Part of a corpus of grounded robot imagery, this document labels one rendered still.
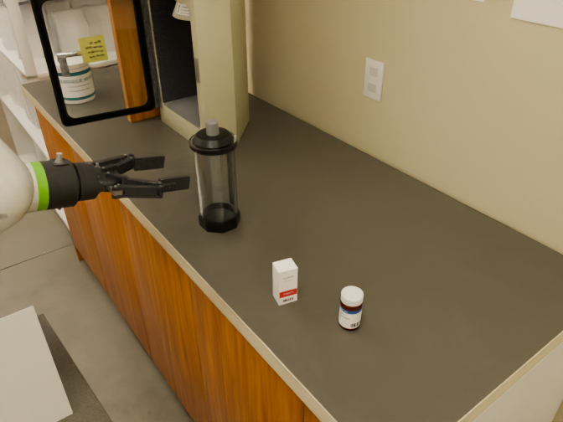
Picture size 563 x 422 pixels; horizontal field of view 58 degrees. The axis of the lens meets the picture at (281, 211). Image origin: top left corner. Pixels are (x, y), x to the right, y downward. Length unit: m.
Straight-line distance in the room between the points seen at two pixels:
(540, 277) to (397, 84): 0.64
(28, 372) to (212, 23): 1.00
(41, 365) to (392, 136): 1.12
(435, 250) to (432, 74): 0.47
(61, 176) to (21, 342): 0.34
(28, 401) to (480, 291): 0.85
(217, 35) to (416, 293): 0.88
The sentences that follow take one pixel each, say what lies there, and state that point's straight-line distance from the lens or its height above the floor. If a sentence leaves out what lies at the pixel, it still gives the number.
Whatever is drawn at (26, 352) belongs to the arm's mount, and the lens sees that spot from 0.82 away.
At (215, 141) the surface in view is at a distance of 1.12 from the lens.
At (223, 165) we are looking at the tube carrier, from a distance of 1.14.
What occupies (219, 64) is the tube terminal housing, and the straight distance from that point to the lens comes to 1.52.
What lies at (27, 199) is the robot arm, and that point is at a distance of 0.81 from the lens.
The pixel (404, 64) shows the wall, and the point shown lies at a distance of 1.48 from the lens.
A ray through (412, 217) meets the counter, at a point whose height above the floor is 0.94.
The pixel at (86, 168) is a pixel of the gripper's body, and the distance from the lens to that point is 1.04.
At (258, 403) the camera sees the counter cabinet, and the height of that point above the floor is 0.66.
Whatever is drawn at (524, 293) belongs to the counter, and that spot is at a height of 0.94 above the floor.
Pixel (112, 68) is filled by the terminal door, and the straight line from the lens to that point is 1.74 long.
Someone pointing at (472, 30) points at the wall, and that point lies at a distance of 1.33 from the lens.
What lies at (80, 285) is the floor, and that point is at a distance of 2.67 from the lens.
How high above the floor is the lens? 1.66
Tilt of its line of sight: 34 degrees down
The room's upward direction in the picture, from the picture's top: straight up
